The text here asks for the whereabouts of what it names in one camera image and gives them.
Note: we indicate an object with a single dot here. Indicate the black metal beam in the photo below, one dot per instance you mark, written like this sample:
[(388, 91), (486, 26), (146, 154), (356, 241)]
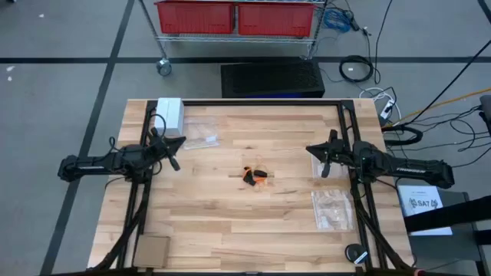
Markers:
[(449, 214)]

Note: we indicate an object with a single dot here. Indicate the white cardboard box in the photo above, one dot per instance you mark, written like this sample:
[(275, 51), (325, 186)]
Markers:
[(170, 115)]

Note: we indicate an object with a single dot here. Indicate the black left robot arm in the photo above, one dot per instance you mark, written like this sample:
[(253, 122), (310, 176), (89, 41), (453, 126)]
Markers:
[(96, 163)]

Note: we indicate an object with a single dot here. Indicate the yellow rubber band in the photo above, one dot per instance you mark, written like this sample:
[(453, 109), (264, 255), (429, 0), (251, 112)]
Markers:
[(254, 163)]

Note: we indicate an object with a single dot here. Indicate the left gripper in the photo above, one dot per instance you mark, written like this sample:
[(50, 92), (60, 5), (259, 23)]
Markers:
[(157, 149)]

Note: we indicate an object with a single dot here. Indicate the red plastic bin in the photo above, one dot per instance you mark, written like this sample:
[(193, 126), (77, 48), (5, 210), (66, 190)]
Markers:
[(276, 19), (192, 17)]

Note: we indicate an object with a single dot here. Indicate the black perforated case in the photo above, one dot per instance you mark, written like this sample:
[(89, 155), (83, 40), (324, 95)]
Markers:
[(272, 78)]

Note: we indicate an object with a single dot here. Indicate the grey side cart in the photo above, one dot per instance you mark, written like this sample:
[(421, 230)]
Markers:
[(452, 253)]

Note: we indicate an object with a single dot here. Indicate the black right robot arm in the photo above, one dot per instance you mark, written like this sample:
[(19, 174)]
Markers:
[(403, 166)]

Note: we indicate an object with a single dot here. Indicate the black tape roll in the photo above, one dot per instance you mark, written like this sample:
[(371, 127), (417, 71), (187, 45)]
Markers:
[(353, 253)]

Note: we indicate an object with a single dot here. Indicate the white printed booklet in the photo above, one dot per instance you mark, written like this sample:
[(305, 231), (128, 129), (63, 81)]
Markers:
[(422, 218)]

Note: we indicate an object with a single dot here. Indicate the brown cardboard sheet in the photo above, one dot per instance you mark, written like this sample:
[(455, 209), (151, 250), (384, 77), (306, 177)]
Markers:
[(151, 252)]

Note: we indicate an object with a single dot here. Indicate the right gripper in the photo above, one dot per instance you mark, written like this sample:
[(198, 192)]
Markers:
[(341, 153)]

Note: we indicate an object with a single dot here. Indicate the white power strip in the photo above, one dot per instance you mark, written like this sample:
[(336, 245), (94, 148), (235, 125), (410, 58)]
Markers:
[(386, 110)]

